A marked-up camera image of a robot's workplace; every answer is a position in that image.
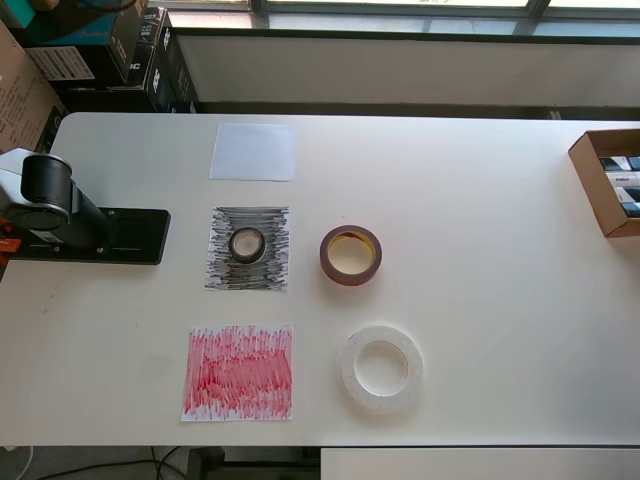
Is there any red tape roll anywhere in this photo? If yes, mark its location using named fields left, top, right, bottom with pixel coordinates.
left=318, top=224, right=384, bottom=287

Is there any white tape roll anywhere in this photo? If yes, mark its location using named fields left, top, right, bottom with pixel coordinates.
left=339, top=323, right=425, bottom=417

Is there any black tape roll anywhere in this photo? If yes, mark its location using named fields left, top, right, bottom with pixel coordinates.
left=228, top=226, right=266, bottom=265

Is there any black scribbled paper sheet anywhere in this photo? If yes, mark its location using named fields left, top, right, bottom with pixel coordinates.
left=203, top=204, right=291, bottom=294

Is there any plain white paper sheet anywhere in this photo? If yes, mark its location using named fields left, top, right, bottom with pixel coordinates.
left=208, top=122, right=297, bottom=182

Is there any red scribbled paper sheet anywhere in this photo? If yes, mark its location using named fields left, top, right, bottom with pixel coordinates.
left=179, top=324, right=295, bottom=424

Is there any black carton white lettering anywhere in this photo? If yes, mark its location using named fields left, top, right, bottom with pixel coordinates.
left=145, top=22, right=202, bottom=115
left=134, top=5, right=171, bottom=51
left=49, top=82, right=156, bottom=115

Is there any black table leg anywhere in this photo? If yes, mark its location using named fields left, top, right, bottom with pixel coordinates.
left=187, top=446, right=226, bottom=480

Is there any open brown cardboard tray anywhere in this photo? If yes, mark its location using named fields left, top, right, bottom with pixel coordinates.
left=568, top=128, right=640, bottom=239

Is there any orange clamp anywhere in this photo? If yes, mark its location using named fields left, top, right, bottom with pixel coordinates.
left=0, top=218, right=22, bottom=256

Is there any teal and black carton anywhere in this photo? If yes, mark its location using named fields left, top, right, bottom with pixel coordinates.
left=19, top=0, right=151, bottom=92

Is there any brown Huntkey cardboard box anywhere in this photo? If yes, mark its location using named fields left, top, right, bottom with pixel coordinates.
left=0, top=19, right=70, bottom=154

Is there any plain teal box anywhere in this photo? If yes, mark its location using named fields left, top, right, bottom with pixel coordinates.
left=0, top=0, right=35, bottom=30

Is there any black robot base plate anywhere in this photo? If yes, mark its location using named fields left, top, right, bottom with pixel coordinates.
left=9, top=207, right=171, bottom=266

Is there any black floor cable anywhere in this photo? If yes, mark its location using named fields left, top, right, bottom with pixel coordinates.
left=148, top=444, right=181, bottom=480

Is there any dark window frame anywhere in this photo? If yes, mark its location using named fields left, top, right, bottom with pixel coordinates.
left=249, top=0, right=640, bottom=37

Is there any white floor cable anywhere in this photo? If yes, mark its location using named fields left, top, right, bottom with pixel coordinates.
left=0, top=442, right=35, bottom=480

